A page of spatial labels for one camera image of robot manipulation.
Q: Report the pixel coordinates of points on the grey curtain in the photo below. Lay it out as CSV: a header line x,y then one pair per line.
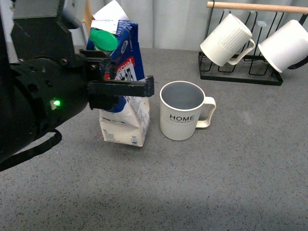
x,y
168,24

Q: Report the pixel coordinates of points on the cream ribbed mug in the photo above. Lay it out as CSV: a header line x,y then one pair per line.
x,y
229,42

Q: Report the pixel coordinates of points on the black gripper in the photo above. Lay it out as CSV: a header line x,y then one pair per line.
x,y
42,30

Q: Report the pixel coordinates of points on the white mug black handle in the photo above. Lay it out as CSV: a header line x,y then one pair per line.
x,y
287,47

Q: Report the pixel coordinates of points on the white mug on tree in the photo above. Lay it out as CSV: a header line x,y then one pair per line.
x,y
111,11

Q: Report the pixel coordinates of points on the blue white milk carton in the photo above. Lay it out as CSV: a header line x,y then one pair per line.
x,y
128,121

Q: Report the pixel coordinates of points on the black wire mug rack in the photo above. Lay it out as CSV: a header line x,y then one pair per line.
x,y
262,20

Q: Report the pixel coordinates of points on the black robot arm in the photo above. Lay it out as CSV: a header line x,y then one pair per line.
x,y
51,83

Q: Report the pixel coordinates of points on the cream HOME mug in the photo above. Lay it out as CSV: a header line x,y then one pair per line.
x,y
184,107

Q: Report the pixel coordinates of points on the wooden mug tree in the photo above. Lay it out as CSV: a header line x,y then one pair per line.
x,y
87,20

